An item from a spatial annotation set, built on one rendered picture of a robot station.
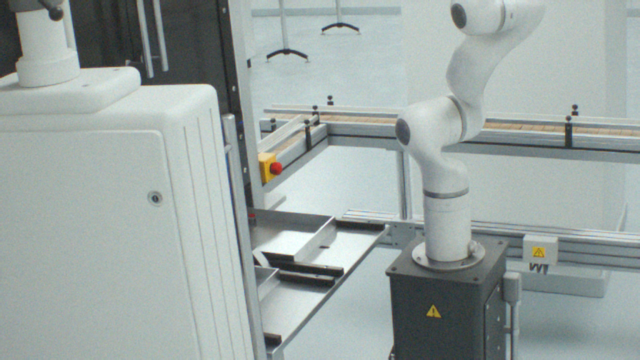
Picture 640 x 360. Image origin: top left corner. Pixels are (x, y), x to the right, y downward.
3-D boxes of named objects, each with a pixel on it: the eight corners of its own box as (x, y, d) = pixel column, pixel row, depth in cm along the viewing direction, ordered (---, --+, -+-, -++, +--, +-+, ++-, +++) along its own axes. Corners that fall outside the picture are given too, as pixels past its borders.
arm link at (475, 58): (406, 122, 219) (458, 109, 225) (430, 159, 213) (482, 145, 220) (475, -26, 179) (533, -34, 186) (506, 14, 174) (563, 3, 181)
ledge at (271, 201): (227, 211, 269) (226, 206, 268) (248, 196, 280) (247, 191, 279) (267, 215, 263) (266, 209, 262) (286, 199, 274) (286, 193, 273)
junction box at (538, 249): (522, 262, 306) (522, 239, 303) (525, 256, 311) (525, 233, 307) (555, 266, 301) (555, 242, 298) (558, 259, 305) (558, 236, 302)
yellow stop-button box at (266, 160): (246, 181, 264) (243, 159, 261) (258, 173, 270) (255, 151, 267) (268, 183, 260) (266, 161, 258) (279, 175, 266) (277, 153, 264)
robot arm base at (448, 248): (493, 244, 229) (492, 179, 223) (472, 276, 214) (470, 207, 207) (427, 237, 238) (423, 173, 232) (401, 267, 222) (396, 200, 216)
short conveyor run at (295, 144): (241, 219, 267) (233, 171, 262) (198, 215, 274) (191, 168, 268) (332, 147, 324) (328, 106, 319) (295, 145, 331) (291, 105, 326)
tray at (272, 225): (184, 253, 238) (182, 241, 237) (231, 216, 260) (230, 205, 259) (295, 267, 224) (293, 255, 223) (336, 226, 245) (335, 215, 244)
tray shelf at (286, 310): (99, 326, 206) (98, 320, 206) (241, 216, 265) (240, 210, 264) (273, 360, 186) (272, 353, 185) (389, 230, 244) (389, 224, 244)
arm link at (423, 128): (479, 190, 217) (476, 98, 209) (418, 209, 209) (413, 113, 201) (451, 177, 227) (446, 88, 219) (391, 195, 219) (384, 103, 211)
